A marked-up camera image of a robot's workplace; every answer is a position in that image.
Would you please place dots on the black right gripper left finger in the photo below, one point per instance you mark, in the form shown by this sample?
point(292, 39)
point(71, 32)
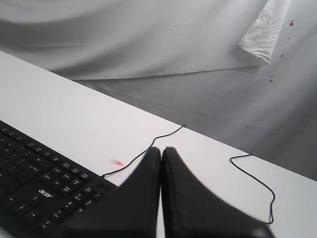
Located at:
point(130, 211)

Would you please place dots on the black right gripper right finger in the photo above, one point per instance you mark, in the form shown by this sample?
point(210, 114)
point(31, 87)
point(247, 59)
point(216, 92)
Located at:
point(191, 210)

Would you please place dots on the white backdrop cloth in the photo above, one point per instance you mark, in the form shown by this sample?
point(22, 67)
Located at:
point(181, 60)

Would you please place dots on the black acer keyboard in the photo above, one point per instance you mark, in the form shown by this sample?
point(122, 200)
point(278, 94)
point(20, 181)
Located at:
point(40, 188)

